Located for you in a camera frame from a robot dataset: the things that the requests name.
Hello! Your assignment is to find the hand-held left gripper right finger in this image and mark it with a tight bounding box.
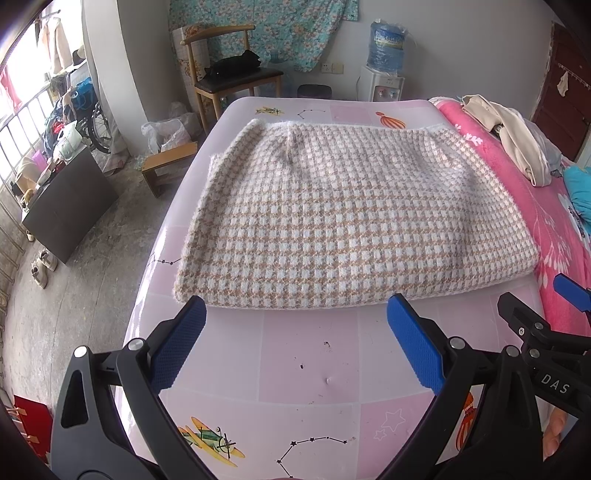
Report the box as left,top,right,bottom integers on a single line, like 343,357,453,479
379,292,543,480

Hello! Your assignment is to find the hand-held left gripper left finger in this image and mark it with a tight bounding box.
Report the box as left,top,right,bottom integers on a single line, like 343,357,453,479
50,295,218,480

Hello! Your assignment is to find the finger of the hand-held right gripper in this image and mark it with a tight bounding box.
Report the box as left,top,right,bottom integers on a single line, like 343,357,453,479
498,292,555,344
553,273,591,315

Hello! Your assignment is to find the beige white houndstooth coat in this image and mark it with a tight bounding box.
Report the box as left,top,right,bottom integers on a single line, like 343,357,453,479
172,117,541,310

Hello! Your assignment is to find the person's right hand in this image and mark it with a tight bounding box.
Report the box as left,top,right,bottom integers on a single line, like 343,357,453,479
542,408,575,462

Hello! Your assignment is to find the pink blanket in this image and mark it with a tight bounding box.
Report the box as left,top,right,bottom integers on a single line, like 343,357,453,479
428,96,591,337

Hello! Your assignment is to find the beige garment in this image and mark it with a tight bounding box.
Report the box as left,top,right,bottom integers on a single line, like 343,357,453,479
462,95,561,188

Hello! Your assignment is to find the dark wooden door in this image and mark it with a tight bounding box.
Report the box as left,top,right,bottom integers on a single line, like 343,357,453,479
533,21,591,162

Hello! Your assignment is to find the red box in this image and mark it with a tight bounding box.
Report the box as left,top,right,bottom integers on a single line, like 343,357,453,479
13,394,54,467

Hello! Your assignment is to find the dark grey cabinet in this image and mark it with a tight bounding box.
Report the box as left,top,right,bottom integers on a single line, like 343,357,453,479
22,148,120,266

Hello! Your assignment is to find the small wooden stool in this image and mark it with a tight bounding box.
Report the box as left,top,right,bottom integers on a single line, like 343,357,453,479
141,141,198,198

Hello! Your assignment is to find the clear plastic bag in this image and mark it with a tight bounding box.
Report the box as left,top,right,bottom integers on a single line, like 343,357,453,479
141,102,204,153

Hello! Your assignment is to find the white water dispenser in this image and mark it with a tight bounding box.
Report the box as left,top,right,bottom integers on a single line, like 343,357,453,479
360,65,406,102

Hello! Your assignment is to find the wooden chair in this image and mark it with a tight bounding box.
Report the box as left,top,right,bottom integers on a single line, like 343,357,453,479
181,25,283,134

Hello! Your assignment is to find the blue bag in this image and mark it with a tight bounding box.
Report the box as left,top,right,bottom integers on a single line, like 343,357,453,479
69,78,95,112

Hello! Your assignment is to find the floral patterned board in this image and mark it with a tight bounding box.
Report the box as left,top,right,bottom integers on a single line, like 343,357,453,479
173,27,204,112

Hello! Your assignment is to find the black bag on chair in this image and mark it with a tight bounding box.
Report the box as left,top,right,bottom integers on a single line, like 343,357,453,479
204,50,262,79

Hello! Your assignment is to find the hanging beige clothing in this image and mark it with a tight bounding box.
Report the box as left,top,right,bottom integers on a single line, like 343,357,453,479
39,16,70,75

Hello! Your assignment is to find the teal floral cloth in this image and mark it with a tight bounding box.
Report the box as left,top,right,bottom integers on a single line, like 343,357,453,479
167,0,360,72

